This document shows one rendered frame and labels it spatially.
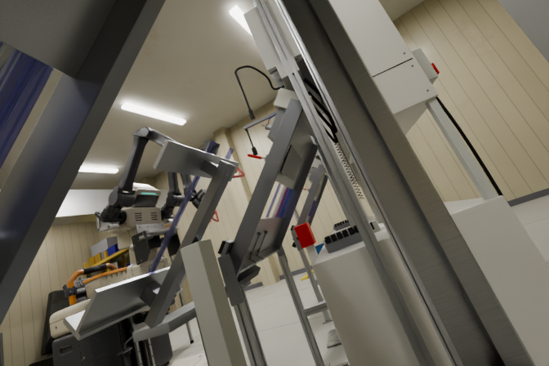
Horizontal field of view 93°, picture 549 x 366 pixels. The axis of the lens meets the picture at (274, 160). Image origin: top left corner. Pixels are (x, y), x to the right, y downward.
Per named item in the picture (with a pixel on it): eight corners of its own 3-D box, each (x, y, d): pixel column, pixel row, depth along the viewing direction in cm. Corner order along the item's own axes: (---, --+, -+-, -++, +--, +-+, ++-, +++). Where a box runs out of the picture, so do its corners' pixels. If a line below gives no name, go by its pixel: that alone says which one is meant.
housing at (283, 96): (304, 113, 104) (273, 104, 109) (315, 145, 151) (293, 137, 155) (311, 95, 105) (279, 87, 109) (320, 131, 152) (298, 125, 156)
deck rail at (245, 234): (236, 275, 96) (222, 267, 98) (238, 274, 98) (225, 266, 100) (305, 101, 103) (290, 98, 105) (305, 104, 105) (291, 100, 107)
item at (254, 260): (238, 274, 98) (222, 265, 100) (278, 251, 161) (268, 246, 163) (239, 270, 98) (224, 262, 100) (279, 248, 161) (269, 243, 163)
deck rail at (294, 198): (278, 251, 161) (270, 246, 163) (279, 250, 163) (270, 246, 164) (319, 145, 168) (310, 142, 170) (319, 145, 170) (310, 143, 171)
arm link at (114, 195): (148, 130, 153) (132, 124, 144) (163, 132, 146) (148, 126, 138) (123, 205, 146) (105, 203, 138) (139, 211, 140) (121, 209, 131)
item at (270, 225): (234, 268, 99) (227, 264, 100) (275, 247, 162) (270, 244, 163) (252, 220, 101) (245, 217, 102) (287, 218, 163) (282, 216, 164)
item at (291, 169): (275, 180, 102) (263, 175, 103) (300, 193, 165) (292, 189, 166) (305, 104, 105) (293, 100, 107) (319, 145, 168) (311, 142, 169)
